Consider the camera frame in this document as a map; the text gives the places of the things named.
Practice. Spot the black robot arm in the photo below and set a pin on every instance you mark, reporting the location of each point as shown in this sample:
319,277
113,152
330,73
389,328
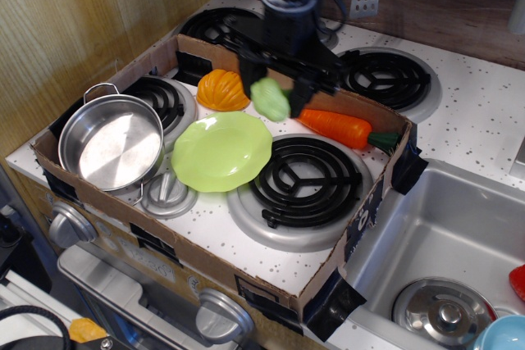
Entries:
296,8

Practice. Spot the orange yellow object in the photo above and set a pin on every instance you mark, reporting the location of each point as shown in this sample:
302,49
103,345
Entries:
83,330

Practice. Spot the silver stovetop knob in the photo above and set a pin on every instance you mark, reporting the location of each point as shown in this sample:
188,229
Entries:
326,35
166,197

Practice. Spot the back left black burner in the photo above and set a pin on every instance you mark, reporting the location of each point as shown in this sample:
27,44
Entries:
209,26

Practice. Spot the red toy item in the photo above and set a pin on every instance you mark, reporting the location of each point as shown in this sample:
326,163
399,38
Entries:
517,281

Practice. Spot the front left black burner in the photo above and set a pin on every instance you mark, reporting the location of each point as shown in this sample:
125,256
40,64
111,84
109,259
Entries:
172,101

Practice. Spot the orange toy pumpkin half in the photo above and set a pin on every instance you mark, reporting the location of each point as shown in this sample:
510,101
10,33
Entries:
222,90

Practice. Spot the green toy broccoli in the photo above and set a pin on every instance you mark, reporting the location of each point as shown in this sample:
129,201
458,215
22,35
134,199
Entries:
269,99

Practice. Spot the silver oven knob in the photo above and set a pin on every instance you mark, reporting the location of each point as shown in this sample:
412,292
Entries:
220,319
69,226

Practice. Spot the silver back stovetop knob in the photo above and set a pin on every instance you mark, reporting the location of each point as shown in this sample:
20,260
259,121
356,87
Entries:
326,35

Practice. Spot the silver pot lid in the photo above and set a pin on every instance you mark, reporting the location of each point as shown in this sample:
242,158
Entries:
446,312

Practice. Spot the left silver oven knob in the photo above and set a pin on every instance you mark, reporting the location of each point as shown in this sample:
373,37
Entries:
69,226

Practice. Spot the right silver oven knob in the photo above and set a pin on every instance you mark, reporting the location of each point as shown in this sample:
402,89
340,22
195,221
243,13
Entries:
220,319

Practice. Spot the back right black burner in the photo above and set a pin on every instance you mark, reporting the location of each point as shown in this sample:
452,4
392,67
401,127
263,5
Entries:
394,78

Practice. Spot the light blue bowl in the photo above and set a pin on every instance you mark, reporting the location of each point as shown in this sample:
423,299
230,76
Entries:
504,333

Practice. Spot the front right black burner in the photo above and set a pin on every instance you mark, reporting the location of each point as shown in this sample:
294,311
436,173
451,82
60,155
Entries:
304,197

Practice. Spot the green plastic plate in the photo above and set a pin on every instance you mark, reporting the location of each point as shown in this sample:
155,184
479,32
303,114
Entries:
221,152

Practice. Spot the grey toy sink basin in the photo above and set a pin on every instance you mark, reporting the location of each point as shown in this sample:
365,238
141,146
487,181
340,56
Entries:
452,224

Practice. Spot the silver metal pot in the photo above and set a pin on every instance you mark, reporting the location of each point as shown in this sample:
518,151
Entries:
114,142

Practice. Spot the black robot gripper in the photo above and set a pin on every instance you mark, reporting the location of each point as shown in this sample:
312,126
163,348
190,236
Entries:
290,46

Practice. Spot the orange toy carrot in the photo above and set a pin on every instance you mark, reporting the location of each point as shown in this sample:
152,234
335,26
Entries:
351,131

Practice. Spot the silver oven door handle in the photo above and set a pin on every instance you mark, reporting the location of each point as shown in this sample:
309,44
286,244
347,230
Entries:
136,310

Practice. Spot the black burner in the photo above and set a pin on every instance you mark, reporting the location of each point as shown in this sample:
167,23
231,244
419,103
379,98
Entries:
172,101
304,197
209,26
394,78

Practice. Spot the silver front stovetop knob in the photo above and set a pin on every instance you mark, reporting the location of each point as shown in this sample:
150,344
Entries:
166,197

